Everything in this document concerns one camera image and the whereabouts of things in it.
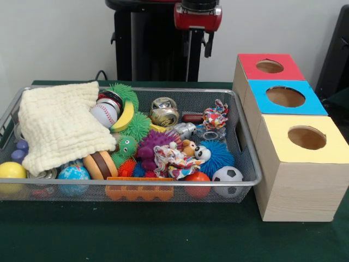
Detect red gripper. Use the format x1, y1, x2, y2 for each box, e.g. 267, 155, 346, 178
174, 3, 223, 58

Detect colourful rope toy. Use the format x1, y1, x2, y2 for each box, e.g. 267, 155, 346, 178
203, 99, 229, 131

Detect crushed drink can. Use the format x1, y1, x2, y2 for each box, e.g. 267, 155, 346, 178
149, 97, 180, 128

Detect green puffer ball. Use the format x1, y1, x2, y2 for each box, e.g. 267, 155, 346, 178
105, 83, 140, 110

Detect cream waffle cloth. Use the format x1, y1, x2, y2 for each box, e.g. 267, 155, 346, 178
17, 81, 117, 177

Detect wooden box with three holes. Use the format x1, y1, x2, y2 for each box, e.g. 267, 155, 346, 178
232, 53, 349, 222

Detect crushed clear plastic bottle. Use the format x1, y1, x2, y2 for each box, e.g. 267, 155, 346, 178
196, 124, 227, 141

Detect purple spiky toy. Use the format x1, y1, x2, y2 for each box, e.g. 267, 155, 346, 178
136, 129, 183, 171

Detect blue puffer ball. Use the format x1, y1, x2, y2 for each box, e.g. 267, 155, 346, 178
200, 140, 235, 180

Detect white baseball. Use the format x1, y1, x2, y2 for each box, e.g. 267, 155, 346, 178
89, 104, 118, 129

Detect soccer ball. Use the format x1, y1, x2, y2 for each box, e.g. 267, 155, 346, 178
212, 166, 244, 198

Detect black chair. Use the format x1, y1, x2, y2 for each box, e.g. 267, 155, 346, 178
315, 4, 349, 95

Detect dark green table cloth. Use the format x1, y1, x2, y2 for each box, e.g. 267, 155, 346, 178
322, 86, 349, 117
0, 80, 349, 262

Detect toy hamburger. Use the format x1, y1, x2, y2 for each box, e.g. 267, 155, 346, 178
83, 150, 118, 180

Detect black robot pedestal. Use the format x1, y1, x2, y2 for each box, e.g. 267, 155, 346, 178
105, 0, 220, 82

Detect silver wire mesh bin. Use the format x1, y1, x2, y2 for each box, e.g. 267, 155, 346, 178
0, 85, 263, 204

